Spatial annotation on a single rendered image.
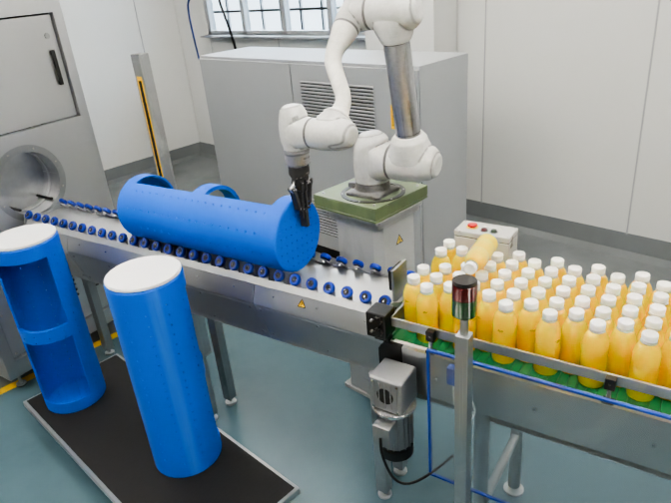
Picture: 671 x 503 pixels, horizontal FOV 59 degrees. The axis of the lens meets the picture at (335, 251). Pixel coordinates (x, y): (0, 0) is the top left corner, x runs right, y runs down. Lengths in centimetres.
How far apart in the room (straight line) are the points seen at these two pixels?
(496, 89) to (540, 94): 35
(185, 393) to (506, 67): 330
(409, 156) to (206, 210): 83
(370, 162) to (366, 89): 127
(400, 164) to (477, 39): 242
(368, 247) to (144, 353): 103
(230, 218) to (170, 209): 32
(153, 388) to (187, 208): 70
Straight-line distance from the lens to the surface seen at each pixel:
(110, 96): 718
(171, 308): 221
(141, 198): 260
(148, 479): 272
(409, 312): 189
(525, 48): 456
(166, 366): 231
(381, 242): 257
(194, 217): 236
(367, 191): 258
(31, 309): 320
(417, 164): 243
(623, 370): 176
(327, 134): 195
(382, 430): 188
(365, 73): 373
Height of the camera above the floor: 198
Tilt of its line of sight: 26 degrees down
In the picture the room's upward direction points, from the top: 5 degrees counter-clockwise
